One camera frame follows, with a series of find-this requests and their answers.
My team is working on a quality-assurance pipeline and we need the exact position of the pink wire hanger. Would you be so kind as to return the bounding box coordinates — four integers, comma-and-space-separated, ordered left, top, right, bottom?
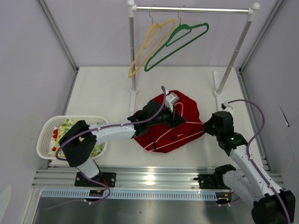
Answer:
144, 102, 205, 153

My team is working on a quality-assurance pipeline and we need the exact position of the lemon print cloth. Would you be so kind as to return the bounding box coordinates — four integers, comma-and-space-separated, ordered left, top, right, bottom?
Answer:
48, 119, 105, 158

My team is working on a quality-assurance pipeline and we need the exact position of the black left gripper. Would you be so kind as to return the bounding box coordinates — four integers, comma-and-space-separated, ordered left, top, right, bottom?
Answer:
148, 104, 186, 130

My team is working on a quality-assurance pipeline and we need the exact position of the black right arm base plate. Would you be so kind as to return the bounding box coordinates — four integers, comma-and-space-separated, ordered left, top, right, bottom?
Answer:
193, 174, 222, 189

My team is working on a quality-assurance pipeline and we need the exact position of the aluminium mounting rail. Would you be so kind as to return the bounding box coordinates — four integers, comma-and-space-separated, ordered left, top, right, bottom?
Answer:
31, 166, 285, 189

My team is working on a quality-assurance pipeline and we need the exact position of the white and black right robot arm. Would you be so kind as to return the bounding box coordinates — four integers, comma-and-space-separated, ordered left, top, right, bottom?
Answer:
203, 111, 296, 224

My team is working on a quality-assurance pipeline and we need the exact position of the white slotted cable duct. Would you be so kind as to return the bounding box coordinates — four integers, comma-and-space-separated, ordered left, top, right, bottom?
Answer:
41, 188, 217, 201

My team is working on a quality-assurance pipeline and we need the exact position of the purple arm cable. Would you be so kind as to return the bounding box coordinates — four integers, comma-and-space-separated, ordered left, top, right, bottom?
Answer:
228, 99, 292, 224
55, 85, 167, 205

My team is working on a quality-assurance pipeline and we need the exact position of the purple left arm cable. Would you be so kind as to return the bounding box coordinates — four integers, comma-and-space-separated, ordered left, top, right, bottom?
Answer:
55, 85, 167, 205

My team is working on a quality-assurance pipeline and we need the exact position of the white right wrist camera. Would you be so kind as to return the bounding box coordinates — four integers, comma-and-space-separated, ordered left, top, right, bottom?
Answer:
221, 101, 234, 112

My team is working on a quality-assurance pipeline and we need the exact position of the yellow hanger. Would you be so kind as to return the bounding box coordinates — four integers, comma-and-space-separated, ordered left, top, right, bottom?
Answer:
128, 5, 175, 78

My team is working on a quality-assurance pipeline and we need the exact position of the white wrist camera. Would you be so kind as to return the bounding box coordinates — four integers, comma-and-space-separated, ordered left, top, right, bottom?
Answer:
164, 92, 179, 112
221, 101, 234, 112

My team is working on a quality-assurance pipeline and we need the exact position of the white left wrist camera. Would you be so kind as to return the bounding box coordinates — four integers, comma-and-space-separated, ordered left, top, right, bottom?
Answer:
164, 92, 179, 112

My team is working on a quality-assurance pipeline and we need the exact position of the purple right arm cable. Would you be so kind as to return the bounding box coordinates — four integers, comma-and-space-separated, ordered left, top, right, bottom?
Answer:
228, 99, 292, 224

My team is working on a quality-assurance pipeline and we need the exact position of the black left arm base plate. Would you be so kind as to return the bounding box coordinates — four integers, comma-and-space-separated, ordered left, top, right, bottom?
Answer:
74, 172, 117, 188

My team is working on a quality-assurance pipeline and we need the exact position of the red skirt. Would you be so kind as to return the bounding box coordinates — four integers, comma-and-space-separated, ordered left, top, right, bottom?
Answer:
133, 90, 205, 154

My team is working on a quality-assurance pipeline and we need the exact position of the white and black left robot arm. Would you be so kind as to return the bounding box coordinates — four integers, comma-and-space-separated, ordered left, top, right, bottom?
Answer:
59, 101, 186, 187

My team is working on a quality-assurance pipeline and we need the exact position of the green hanger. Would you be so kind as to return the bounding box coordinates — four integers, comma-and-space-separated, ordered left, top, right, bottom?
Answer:
144, 11, 210, 72

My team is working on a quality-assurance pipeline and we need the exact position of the white metal clothes rack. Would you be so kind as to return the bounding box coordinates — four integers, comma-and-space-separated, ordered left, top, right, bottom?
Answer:
127, 0, 260, 115

